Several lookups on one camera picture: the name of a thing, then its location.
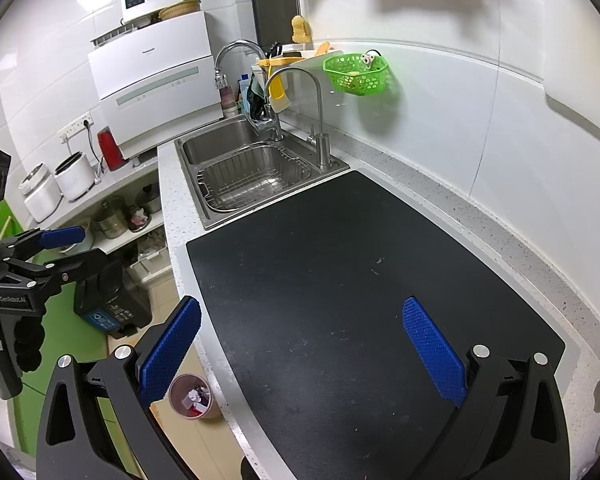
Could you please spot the slim steel filter tap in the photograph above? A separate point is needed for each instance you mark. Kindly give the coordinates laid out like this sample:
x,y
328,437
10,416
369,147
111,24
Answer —
x,y
324,150

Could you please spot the dark cloth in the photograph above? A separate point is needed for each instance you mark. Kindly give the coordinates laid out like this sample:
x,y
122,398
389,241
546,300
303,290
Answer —
x,y
257,102

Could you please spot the green cabinet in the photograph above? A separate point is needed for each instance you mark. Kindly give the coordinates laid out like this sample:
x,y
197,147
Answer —
x,y
62,320

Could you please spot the yellow sponge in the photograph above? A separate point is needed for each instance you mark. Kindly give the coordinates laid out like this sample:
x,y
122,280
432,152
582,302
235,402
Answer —
x,y
301,30

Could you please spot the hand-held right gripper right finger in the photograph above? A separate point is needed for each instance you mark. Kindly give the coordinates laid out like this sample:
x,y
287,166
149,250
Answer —
x,y
432,350

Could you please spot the white rice cooker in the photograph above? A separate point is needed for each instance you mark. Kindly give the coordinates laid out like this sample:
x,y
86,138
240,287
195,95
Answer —
x,y
75,177
40,195

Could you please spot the tall chrome faucet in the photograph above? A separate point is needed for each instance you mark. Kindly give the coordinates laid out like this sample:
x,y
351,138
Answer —
x,y
240,45

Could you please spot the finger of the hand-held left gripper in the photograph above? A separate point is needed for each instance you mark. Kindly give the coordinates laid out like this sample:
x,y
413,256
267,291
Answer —
x,y
65,270
62,236

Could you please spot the stainless steel sink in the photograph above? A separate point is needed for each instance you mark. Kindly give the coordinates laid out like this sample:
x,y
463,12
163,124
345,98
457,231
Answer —
x,y
215,142

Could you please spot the white countertop dishwasher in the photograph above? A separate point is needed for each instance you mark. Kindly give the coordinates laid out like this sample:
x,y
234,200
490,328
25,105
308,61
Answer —
x,y
155,85

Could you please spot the person's left hand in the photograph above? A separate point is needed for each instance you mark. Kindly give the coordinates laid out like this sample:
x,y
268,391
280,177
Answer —
x,y
27,340

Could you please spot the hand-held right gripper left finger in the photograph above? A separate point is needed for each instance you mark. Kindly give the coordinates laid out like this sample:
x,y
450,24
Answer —
x,y
172,347

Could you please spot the black pedal waste bin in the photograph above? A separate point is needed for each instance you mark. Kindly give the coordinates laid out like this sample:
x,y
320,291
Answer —
x,y
120,300

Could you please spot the blue-capped bottle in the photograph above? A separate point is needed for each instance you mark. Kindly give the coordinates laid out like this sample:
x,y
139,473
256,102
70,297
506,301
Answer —
x,y
243,87

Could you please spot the yellow plastic scoop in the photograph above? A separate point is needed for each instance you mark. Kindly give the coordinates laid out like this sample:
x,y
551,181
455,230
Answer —
x,y
277,95

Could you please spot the white wall outlet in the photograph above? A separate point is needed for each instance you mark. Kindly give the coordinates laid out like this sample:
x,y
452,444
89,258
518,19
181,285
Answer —
x,y
75,125

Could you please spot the dish of red food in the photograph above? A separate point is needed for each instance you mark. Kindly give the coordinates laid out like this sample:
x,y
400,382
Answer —
x,y
140,221

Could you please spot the red jug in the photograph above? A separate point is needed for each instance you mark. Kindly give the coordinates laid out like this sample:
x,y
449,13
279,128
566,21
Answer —
x,y
111,150

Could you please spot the wicker basket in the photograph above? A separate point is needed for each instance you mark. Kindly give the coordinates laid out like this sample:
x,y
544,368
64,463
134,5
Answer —
x,y
180,9

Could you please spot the green plastic basket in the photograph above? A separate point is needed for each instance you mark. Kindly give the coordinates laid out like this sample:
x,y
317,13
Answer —
x,y
360,80

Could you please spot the pink bottle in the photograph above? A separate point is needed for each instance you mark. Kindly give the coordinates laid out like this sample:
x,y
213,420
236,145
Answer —
x,y
227,102

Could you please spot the pink round waste bin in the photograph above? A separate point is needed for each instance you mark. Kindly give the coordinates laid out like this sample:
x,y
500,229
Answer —
x,y
207,410

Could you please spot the steel pot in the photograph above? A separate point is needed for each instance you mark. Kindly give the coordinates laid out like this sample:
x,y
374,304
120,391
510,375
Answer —
x,y
110,222
149,202

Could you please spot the white storage bin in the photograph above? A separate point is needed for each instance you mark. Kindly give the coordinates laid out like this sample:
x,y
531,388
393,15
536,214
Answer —
x,y
152,247
150,270

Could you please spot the dark window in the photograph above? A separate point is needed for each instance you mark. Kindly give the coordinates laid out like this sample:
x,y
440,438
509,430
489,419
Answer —
x,y
275,15

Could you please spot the black counter mat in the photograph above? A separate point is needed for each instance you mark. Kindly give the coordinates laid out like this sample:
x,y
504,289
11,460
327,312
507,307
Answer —
x,y
330,310

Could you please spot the small white gadget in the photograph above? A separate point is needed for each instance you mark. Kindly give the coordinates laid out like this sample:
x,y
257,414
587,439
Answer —
x,y
367,58

